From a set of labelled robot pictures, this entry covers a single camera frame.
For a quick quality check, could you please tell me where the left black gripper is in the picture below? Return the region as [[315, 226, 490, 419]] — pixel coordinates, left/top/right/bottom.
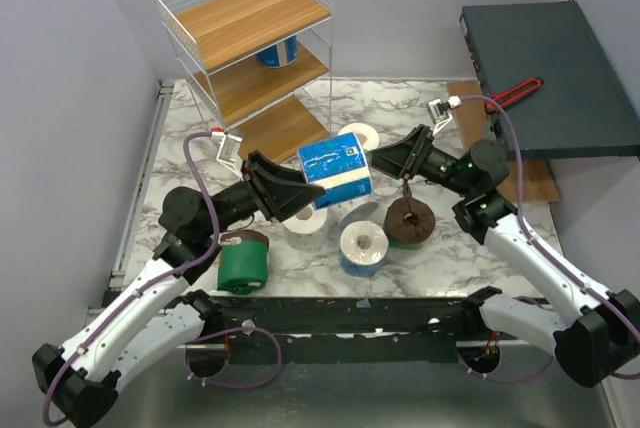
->
[[203, 151, 326, 238]]

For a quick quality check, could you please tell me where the blue cartoon-face paper roll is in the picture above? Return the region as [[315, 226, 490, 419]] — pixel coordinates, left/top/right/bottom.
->
[[298, 132, 372, 209]]

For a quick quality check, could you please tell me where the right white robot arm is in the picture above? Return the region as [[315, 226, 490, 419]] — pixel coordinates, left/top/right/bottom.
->
[[371, 125, 639, 388]]

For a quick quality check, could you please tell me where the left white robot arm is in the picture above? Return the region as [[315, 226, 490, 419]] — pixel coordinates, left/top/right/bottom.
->
[[31, 152, 326, 427]]

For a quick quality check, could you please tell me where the plain white bottom paper roll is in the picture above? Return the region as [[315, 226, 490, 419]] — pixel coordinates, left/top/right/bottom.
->
[[338, 122, 380, 152]]

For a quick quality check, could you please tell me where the brown paper roll green base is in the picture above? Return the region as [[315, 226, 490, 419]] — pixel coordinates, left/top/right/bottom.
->
[[383, 184, 436, 250]]

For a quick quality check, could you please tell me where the green wrapped brown paper roll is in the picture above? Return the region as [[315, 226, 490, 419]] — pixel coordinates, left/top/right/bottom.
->
[[217, 230, 270, 296]]

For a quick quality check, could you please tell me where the pink dotted paper roll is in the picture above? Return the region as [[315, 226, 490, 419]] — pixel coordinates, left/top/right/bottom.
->
[[329, 196, 379, 228]]

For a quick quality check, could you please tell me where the blue-bottom wrapped paper roll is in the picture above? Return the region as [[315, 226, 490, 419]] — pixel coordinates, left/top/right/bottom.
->
[[339, 221, 389, 278]]

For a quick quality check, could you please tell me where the red black utility knife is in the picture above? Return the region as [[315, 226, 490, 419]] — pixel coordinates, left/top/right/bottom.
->
[[490, 77, 544, 109]]

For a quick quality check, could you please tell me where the wooden board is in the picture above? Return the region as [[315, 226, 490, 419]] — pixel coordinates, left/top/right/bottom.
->
[[446, 80, 561, 206]]

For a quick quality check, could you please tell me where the dark grey flat metal box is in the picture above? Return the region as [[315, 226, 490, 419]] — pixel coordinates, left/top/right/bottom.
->
[[460, 0, 639, 160]]

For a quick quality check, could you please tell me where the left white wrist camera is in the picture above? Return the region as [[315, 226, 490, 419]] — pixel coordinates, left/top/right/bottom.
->
[[211, 127, 244, 178]]

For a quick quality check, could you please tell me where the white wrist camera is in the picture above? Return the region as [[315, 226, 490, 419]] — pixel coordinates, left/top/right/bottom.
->
[[427, 96, 462, 136], [211, 127, 244, 178]]

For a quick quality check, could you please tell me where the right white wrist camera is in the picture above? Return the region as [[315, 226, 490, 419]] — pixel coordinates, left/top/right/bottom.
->
[[427, 96, 462, 136]]

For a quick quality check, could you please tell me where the aluminium frame rail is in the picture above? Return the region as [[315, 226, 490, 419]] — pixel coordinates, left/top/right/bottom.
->
[[79, 79, 175, 349]]

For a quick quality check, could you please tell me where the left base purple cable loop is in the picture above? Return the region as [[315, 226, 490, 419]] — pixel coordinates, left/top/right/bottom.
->
[[184, 325, 285, 390]]

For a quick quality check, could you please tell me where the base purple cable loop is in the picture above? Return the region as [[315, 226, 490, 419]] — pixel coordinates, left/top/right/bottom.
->
[[184, 325, 285, 390], [455, 342, 556, 385]]

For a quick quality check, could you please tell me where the white wire wooden shelf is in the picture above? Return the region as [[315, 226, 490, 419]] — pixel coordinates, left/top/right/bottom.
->
[[153, 0, 335, 163]]

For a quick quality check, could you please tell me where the black metal base rail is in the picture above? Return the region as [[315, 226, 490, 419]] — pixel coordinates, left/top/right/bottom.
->
[[102, 287, 506, 367]]

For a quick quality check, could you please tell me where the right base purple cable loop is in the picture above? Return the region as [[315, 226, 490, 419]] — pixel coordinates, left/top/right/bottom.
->
[[455, 342, 556, 385]]

